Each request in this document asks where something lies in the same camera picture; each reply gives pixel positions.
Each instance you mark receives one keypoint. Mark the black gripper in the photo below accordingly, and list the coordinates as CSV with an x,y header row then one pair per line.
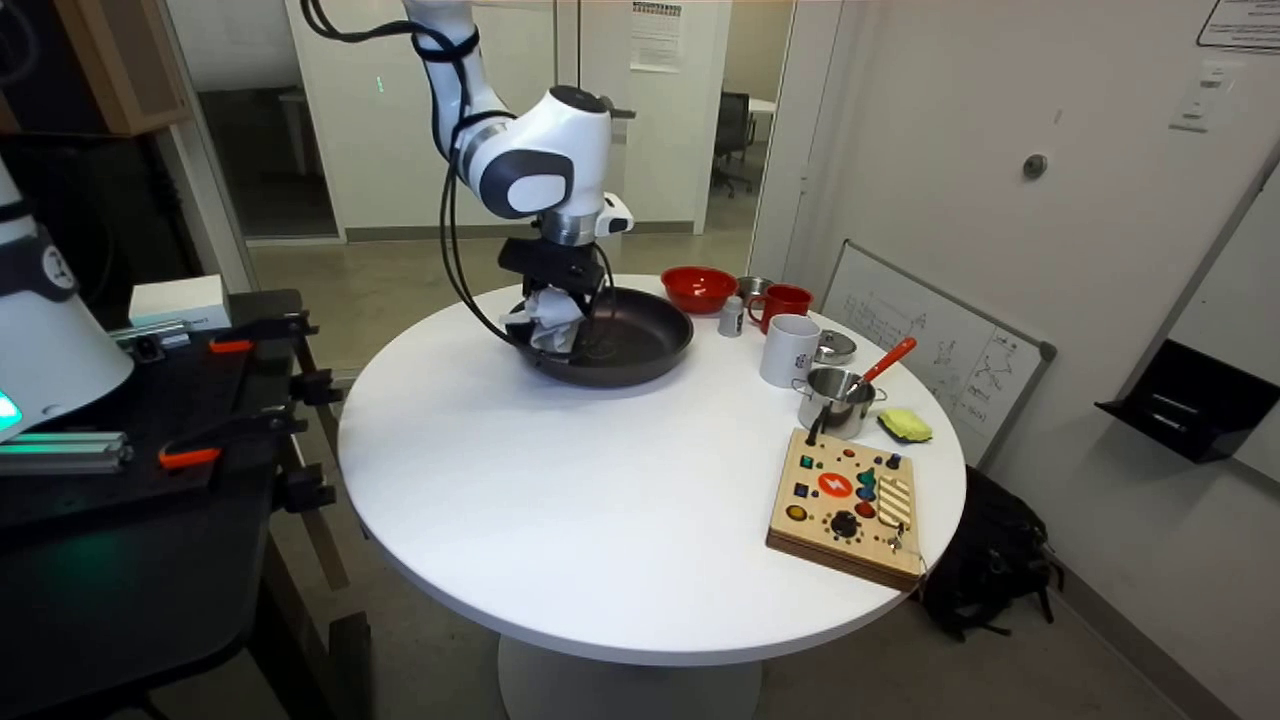
x,y
574,273

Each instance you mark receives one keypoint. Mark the black frying pan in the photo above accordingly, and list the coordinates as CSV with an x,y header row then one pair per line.
x,y
643,343

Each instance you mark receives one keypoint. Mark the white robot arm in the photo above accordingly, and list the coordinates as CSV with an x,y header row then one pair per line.
x,y
563,133

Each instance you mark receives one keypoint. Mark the red bowl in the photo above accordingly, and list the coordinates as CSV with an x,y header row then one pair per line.
x,y
699,285

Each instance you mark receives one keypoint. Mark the white door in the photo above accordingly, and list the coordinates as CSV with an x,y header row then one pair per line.
x,y
664,162

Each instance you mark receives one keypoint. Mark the red mug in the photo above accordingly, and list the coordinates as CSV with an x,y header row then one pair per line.
x,y
784,304

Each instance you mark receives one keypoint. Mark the white mug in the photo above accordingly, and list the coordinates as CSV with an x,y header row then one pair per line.
x,y
784,355

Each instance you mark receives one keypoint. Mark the black cart clamp knob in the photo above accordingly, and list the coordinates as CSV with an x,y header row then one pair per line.
x,y
307,488
312,388

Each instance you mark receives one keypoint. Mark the small silver metal cup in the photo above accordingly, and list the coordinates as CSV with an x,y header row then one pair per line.
x,y
838,344

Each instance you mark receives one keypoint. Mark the small metal saucepan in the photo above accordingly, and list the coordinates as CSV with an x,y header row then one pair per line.
x,y
835,402

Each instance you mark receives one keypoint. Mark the white paper notice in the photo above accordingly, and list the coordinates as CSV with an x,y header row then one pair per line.
x,y
657,40

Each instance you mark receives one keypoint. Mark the wooden busy board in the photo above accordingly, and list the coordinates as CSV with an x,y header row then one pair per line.
x,y
827,527

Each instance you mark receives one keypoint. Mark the yellow green sponge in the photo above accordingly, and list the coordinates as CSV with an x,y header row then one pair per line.
x,y
905,424

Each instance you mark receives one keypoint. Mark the white cardboard box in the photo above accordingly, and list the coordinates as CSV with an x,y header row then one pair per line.
x,y
182,304

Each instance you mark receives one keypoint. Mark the leaning whiteboard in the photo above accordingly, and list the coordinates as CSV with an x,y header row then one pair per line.
x,y
960,355

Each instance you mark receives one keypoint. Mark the black backpack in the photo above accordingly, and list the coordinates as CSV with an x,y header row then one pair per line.
x,y
992,560

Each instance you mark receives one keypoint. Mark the black robot cart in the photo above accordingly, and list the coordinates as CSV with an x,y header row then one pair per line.
x,y
122,585

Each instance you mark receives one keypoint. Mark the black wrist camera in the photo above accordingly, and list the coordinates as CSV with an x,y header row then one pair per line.
x,y
521,255

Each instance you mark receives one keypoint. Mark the round metal wall knob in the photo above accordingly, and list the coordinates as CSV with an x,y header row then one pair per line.
x,y
1034,167

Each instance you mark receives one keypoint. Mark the wooden wall cabinet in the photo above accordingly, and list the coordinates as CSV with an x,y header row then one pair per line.
x,y
127,63

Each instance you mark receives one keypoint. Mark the silver aluminium rail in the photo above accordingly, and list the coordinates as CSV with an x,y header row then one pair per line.
x,y
64,454

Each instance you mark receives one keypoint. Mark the black wall tray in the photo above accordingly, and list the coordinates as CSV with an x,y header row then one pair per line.
x,y
1187,402

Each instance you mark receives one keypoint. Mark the small paper wall label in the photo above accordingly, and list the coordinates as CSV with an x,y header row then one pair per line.
x,y
1195,120

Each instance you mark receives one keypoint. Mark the framed wall sign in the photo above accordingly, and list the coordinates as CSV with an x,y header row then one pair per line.
x,y
1247,25

